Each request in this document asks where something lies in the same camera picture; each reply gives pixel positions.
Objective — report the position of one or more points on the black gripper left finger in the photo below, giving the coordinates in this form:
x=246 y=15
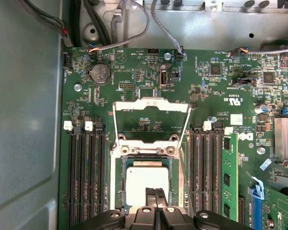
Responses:
x=146 y=220

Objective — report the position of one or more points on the metal CPU socket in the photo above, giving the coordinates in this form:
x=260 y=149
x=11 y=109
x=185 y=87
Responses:
x=118 y=182

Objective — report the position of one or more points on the silver square CPU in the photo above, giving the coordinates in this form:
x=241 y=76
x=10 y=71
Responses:
x=146 y=177

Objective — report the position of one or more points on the small expansion card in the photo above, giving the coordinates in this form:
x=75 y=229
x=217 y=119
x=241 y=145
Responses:
x=285 y=208

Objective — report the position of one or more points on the black RAM slot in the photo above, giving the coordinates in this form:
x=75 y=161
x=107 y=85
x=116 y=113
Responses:
x=103 y=179
x=217 y=179
x=94 y=179
x=205 y=179
x=84 y=179
x=74 y=179
x=195 y=179

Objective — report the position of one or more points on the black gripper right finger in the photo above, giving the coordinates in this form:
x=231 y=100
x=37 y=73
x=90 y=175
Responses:
x=170 y=220

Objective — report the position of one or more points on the finned chipset heatsink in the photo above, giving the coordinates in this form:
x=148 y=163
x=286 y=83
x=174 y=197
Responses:
x=286 y=137

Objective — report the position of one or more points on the metal internal USB port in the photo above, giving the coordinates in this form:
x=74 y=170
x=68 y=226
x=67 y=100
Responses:
x=163 y=77

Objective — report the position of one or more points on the blue expansion slot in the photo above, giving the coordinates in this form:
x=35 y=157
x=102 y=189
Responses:
x=256 y=210

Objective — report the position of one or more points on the metal frame socket cover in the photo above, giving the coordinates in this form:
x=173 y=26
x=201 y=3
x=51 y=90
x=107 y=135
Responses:
x=151 y=103

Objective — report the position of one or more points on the round coin battery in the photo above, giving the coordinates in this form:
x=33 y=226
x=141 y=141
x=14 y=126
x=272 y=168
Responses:
x=100 y=74

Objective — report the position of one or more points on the black open PC case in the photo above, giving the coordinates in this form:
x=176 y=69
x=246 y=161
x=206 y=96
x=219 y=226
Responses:
x=21 y=95

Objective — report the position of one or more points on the green RAM stick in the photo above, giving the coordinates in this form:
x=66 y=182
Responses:
x=230 y=167

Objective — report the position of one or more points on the green motherboard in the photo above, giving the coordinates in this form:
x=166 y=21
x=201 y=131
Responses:
x=206 y=107

